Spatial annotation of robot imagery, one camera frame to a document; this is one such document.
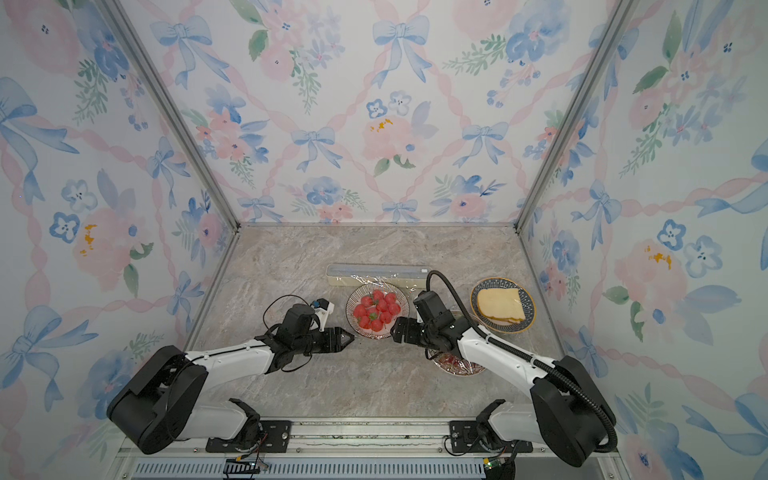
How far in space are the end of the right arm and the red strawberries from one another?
3.4 inches

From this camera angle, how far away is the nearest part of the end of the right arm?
0.62 metres

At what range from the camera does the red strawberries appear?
0.92 m
